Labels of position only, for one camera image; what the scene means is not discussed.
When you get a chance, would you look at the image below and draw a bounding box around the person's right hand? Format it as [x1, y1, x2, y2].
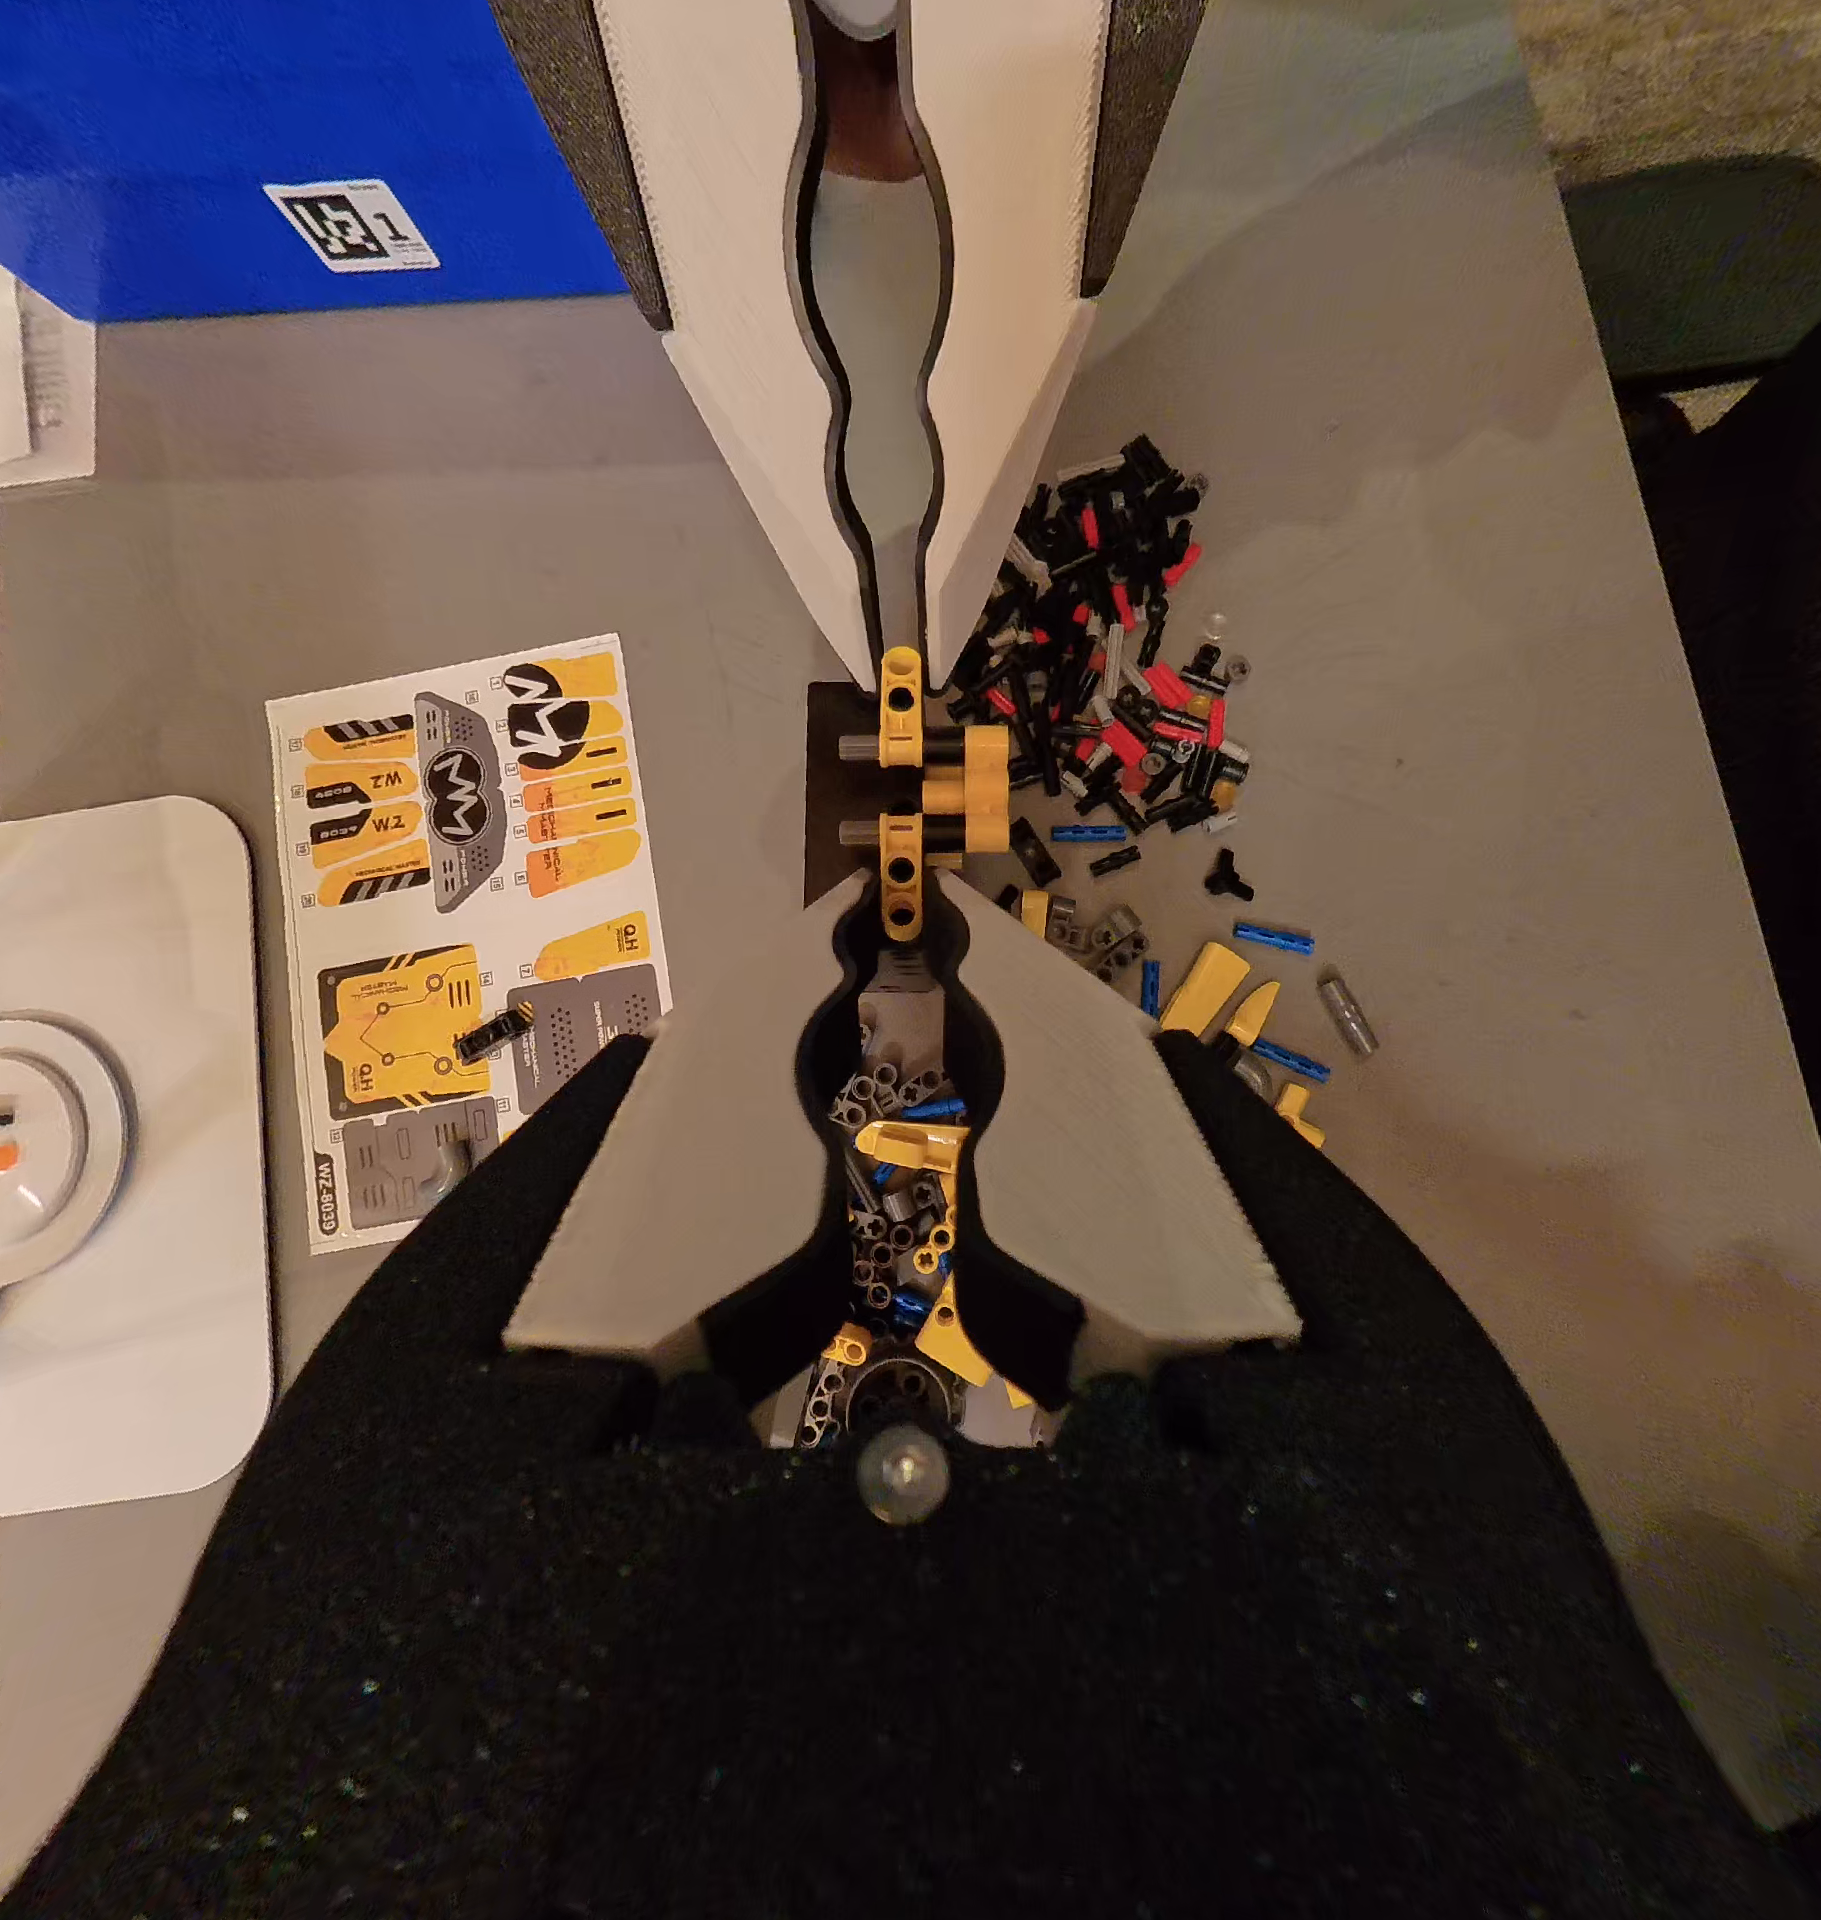
[819, 28, 927, 184]

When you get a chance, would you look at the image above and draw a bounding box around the white rounded tray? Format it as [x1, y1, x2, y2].
[0, 793, 276, 1528]

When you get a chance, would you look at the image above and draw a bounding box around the pile of yellow grey bricks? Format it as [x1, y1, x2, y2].
[767, 961, 1062, 1450]

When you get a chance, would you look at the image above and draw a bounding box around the large yellow curved brick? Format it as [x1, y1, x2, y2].
[1156, 941, 1254, 1042]

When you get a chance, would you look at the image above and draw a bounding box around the black office chair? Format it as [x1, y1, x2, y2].
[1565, 149, 1821, 407]

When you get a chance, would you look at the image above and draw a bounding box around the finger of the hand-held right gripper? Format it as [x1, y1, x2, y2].
[899, 0, 1118, 695]
[592, 0, 886, 689]

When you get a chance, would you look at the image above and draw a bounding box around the yellow and black brick assembly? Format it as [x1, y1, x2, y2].
[802, 682, 889, 913]

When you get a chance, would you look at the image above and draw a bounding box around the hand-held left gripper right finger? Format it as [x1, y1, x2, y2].
[932, 867, 1306, 1358]

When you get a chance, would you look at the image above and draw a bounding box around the yellow grey sticker sheet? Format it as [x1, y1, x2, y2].
[264, 633, 673, 1258]

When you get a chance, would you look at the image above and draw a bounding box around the person's black sweater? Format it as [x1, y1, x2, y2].
[1616, 321, 1821, 1246]

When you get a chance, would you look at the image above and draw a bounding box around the white printed paper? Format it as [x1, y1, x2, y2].
[0, 233, 94, 500]

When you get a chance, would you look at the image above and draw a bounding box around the blue storage box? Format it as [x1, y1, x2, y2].
[0, 0, 632, 324]

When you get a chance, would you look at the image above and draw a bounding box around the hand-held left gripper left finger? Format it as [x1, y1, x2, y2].
[501, 867, 878, 1370]

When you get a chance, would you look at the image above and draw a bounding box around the pile of black red pins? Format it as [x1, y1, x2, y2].
[938, 429, 1255, 843]

